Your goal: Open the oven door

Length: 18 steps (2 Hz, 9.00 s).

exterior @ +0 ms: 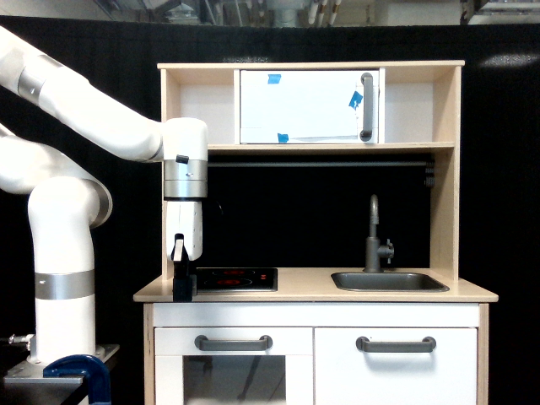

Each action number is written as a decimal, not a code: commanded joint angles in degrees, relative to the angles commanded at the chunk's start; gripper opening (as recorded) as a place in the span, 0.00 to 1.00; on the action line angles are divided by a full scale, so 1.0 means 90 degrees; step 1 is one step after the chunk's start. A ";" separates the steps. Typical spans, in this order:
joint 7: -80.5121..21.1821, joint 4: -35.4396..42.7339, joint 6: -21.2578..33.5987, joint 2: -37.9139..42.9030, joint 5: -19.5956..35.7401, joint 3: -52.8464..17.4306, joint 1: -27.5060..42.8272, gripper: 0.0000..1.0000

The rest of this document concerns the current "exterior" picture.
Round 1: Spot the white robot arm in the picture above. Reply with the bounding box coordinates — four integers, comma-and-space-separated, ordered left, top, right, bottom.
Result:
1, 30, 208, 365

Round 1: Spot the blue tape piece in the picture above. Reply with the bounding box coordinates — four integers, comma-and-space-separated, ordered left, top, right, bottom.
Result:
267, 73, 281, 84
348, 91, 364, 111
278, 133, 289, 143

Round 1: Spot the grey toy faucet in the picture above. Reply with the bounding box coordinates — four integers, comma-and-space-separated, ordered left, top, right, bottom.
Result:
364, 195, 395, 273

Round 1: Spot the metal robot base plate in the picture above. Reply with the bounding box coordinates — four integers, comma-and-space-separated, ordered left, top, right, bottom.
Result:
3, 344, 120, 386

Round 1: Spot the blue c-clamp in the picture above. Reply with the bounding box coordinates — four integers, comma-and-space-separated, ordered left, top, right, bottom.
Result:
42, 354, 111, 405

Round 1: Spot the grey cable connector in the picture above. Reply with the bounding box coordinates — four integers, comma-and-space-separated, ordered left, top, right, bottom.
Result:
8, 334, 35, 349

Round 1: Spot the blue tape piece right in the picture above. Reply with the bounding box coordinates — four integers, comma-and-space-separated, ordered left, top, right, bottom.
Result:
348, 91, 364, 111

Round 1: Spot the grey hanging rail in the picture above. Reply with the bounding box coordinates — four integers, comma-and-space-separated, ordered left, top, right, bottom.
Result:
208, 161, 434, 168

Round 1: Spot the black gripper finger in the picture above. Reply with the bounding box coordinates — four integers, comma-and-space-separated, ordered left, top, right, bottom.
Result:
170, 234, 184, 261
173, 251, 196, 301

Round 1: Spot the blue tape piece top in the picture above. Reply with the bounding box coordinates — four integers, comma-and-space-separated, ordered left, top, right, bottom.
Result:
267, 73, 281, 84

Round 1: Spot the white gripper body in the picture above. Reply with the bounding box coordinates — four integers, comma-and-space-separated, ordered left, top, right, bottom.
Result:
165, 201, 203, 260

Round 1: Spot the blue tape piece bottom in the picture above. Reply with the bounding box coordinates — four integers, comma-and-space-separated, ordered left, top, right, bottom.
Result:
278, 133, 289, 143

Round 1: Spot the black toy stovetop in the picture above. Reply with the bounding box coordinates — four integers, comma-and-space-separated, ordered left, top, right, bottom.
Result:
197, 267, 278, 293

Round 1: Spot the white microwave door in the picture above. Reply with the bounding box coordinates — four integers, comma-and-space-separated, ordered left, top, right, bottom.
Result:
240, 69, 386, 144

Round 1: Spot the grey cabinet door handle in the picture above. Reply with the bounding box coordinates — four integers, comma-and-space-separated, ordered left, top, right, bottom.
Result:
355, 337, 436, 354

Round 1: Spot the grey oven door handle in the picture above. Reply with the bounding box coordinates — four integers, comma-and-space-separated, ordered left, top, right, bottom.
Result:
194, 335, 273, 352

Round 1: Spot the white oven door with window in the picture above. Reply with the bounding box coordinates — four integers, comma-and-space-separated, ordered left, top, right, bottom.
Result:
154, 327, 315, 404

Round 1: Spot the white cabinet door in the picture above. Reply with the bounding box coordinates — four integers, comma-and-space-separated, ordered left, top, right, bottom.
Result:
314, 327, 477, 404

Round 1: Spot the grey toy sink basin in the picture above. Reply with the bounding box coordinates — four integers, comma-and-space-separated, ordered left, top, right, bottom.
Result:
331, 272, 450, 292

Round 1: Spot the wooden toy kitchen frame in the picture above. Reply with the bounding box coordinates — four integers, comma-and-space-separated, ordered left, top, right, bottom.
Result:
134, 61, 497, 404

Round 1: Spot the grey microwave door handle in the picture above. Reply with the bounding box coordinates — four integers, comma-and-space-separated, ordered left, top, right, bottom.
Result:
360, 73, 374, 142

